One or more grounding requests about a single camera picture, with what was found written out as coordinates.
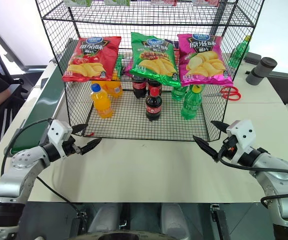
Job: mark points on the green conveyor belt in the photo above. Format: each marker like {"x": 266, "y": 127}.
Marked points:
{"x": 46, "y": 100}

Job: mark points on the cola bottle red cap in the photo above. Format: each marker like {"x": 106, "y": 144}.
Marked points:
{"x": 153, "y": 106}

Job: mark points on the grey cylindrical flask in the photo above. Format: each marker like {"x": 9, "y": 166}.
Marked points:
{"x": 260, "y": 72}

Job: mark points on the green soda bottle yellow cap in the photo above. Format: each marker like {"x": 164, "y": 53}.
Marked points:
{"x": 191, "y": 105}

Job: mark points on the orange soda bottle blue cap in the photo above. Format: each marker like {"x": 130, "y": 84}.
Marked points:
{"x": 101, "y": 102}

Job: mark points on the green potato chips bag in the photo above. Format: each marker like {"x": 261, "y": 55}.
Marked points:
{"x": 153, "y": 60}

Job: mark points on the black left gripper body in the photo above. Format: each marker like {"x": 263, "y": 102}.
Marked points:
{"x": 69, "y": 148}

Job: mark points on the magenta potato chips bag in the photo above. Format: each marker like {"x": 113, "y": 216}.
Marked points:
{"x": 204, "y": 62}

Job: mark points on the green snack package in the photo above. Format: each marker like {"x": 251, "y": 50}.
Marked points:
{"x": 119, "y": 66}

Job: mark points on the pink carton box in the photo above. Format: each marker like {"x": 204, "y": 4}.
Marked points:
{"x": 206, "y": 2}
{"x": 163, "y": 2}

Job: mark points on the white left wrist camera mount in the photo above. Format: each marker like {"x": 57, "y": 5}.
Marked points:
{"x": 58, "y": 135}

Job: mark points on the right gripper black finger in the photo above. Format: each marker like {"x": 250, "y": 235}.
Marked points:
{"x": 221, "y": 126}
{"x": 206, "y": 147}

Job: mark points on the pink snack package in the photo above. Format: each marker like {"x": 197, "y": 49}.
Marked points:
{"x": 128, "y": 68}

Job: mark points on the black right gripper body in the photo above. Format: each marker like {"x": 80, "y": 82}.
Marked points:
{"x": 229, "y": 148}

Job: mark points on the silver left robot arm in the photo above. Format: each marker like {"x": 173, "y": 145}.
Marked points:
{"x": 21, "y": 160}

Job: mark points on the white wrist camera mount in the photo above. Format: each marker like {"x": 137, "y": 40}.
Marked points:
{"x": 242, "y": 135}
{"x": 58, "y": 135}

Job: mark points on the dark smartphone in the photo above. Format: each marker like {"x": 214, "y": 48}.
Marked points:
{"x": 44, "y": 81}

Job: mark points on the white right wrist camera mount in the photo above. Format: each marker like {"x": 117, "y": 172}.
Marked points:
{"x": 242, "y": 135}

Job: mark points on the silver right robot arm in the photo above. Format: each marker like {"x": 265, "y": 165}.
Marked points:
{"x": 274, "y": 167}

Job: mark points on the green carton box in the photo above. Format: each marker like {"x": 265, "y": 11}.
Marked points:
{"x": 77, "y": 2}
{"x": 116, "y": 2}

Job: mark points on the red potato chips bag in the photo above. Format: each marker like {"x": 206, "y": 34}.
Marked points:
{"x": 93, "y": 57}

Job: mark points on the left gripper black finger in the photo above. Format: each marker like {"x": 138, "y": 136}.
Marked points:
{"x": 91, "y": 146}
{"x": 78, "y": 128}

